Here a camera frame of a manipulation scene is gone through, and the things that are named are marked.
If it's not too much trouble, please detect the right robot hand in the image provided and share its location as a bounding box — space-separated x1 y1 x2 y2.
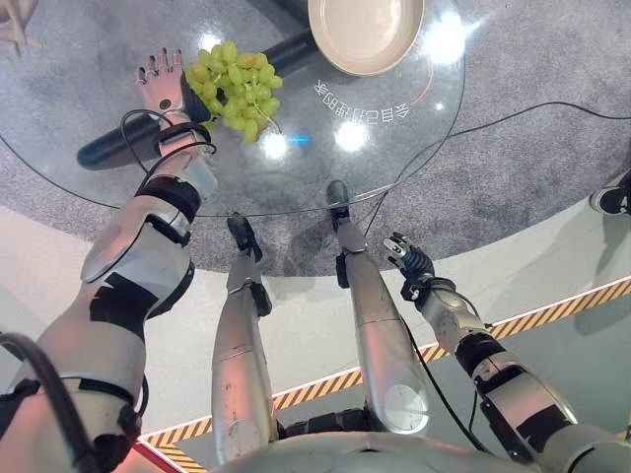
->
383 233 437 283

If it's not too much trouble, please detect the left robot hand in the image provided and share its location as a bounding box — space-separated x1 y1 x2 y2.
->
135 46 219 124

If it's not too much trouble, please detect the beige round plate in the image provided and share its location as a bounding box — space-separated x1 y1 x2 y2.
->
308 0 427 78

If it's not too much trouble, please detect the black table base bar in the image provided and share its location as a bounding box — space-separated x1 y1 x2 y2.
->
76 30 319 172

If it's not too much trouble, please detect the green grape bunch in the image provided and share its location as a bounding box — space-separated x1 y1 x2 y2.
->
184 40 285 145

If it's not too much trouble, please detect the right silver robot leg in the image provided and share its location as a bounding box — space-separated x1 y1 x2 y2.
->
325 179 432 436

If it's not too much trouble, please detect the silver robot leg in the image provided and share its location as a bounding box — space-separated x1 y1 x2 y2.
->
325 179 432 436
210 212 280 465

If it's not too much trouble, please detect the round glass table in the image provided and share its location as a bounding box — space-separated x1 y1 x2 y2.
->
0 0 466 219

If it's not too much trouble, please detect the yellow black hazard tape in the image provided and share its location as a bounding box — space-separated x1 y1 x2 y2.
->
139 274 631 473

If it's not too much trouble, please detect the light wooden furniture piece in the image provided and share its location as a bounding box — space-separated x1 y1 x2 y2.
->
0 0 44 58

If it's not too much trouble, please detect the left silver robot leg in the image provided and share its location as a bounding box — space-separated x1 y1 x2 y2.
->
210 212 280 465

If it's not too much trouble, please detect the silver robot torso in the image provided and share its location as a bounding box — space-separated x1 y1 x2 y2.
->
211 407 549 473

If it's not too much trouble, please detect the person's black shoe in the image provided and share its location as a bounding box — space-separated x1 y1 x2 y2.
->
589 169 631 217

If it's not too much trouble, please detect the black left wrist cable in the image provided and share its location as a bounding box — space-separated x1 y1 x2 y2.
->
119 108 219 199

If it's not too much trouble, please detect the thin black floor cable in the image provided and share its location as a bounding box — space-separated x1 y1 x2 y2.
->
367 101 631 238

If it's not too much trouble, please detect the thick black shoulder cable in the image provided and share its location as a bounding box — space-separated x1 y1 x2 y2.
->
0 331 103 473

